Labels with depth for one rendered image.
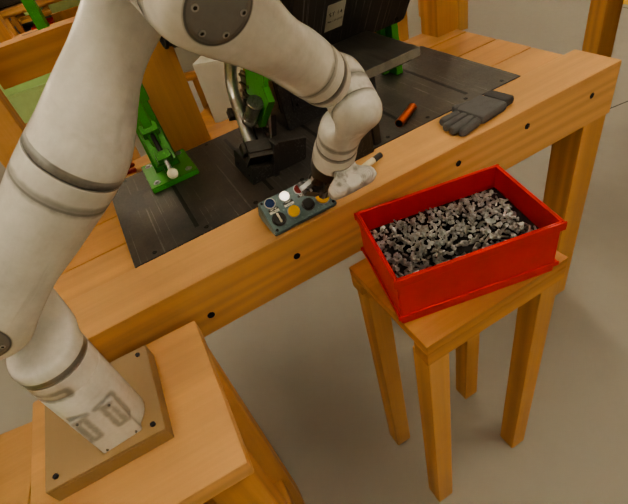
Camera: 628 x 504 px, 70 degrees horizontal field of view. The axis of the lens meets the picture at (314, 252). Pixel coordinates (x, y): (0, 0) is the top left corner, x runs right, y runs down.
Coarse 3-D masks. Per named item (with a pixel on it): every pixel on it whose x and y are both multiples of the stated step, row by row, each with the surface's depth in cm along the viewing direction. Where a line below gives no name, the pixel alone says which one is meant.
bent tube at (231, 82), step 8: (224, 64) 107; (224, 72) 108; (232, 72) 108; (232, 80) 109; (232, 88) 109; (232, 96) 110; (240, 96) 111; (232, 104) 110; (240, 104) 109; (240, 112) 109; (240, 120) 109; (240, 128) 109; (248, 128) 108; (248, 136) 108
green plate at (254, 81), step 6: (246, 72) 105; (252, 72) 102; (246, 78) 106; (252, 78) 103; (258, 78) 99; (264, 78) 97; (246, 84) 107; (252, 84) 104; (258, 84) 100; (264, 84) 98; (246, 90) 108; (252, 90) 105; (258, 90) 101
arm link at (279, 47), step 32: (160, 0) 31; (192, 0) 31; (224, 0) 33; (256, 0) 35; (160, 32) 34; (192, 32) 33; (224, 32) 35; (256, 32) 37; (288, 32) 40; (256, 64) 41; (288, 64) 44; (320, 64) 48; (320, 96) 53
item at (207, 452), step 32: (160, 352) 84; (192, 352) 82; (192, 384) 77; (192, 416) 72; (224, 416) 71; (32, 448) 75; (160, 448) 70; (192, 448) 68; (224, 448) 67; (32, 480) 70; (128, 480) 67; (160, 480) 66; (192, 480) 65; (224, 480) 65
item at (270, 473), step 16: (224, 384) 91; (240, 400) 103; (240, 416) 99; (240, 432) 103; (256, 432) 106; (256, 448) 109; (272, 448) 123; (256, 464) 77; (272, 464) 117; (256, 480) 70; (272, 480) 121; (288, 480) 125; (224, 496) 68; (240, 496) 70; (256, 496) 73; (272, 496) 76; (288, 496) 119
